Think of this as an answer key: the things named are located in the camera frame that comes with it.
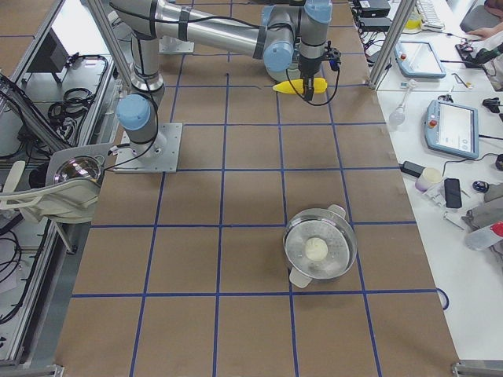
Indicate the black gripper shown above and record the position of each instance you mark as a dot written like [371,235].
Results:
[309,66]

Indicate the yellow toy corn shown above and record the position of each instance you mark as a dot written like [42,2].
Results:
[296,86]

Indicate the white cooking pot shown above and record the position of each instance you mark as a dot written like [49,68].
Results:
[291,72]

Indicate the steel steamer pot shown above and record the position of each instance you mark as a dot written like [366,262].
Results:
[331,225]

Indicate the upper blue teach pendant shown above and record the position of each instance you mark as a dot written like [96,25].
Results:
[418,59]

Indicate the blue teach pendant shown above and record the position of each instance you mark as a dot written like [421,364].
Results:
[452,128]
[418,59]

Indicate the black power adapter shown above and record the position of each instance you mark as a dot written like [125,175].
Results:
[412,169]

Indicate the lower blue teach pendant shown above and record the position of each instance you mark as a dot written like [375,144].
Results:
[452,128]

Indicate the white purple cup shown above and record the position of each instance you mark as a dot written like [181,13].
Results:
[428,178]

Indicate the white steamed bun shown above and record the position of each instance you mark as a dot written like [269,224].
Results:
[316,249]

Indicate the black phone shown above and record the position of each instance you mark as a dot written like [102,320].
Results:
[452,193]

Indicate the steel bowl on chair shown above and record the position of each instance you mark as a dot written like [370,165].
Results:
[78,167]

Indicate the aluminium frame post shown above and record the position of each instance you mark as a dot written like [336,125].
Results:
[397,25]

